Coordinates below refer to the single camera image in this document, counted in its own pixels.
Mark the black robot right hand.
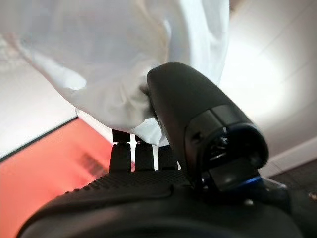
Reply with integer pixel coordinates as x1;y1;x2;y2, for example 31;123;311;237
17;61;304;238

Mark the white garment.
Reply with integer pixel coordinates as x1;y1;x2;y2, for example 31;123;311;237
9;0;231;147

